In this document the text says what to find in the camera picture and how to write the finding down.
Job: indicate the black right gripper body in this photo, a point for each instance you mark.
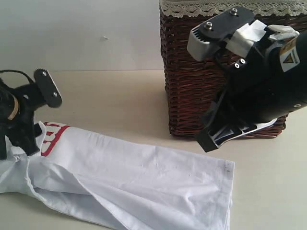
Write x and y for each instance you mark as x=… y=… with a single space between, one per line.
x=272 y=84

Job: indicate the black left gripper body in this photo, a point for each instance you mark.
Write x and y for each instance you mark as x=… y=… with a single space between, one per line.
x=17 y=108

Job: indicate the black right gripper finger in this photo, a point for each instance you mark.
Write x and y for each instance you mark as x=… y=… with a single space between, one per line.
x=214 y=136

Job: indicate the white t-shirt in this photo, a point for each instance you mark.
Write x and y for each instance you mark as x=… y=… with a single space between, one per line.
x=119 y=184

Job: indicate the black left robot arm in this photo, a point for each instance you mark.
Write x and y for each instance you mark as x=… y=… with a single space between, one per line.
x=17 y=108

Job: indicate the dark brown wicker basket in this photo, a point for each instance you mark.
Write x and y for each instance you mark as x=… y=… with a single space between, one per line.
x=190 y=85

